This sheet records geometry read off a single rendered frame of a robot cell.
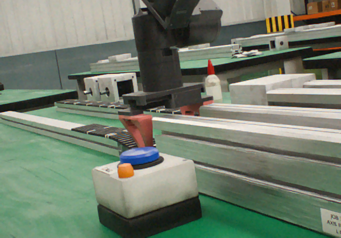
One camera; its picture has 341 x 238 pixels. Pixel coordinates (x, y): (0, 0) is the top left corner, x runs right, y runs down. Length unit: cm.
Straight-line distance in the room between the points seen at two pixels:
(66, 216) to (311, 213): 28
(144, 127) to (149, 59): 9
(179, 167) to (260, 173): 8
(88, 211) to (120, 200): 13
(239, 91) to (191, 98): 13
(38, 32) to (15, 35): 51
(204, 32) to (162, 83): 10
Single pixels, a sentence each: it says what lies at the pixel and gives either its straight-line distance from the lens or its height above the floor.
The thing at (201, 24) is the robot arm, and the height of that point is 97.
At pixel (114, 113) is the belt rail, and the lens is 136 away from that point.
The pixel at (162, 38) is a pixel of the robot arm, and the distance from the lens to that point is 70.
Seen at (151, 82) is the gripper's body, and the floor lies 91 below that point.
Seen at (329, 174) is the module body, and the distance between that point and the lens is 43.
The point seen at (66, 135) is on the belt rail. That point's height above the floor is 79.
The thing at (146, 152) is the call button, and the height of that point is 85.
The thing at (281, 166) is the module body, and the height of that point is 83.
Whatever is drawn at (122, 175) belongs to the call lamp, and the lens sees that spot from 48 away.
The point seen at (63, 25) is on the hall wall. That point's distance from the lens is 1228.
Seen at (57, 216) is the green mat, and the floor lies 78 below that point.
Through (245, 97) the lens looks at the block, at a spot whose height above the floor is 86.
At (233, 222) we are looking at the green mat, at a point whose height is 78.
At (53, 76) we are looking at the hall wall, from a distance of 1208.
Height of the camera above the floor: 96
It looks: 7 degrees down
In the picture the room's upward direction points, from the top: 9 degrees counter-clockwise
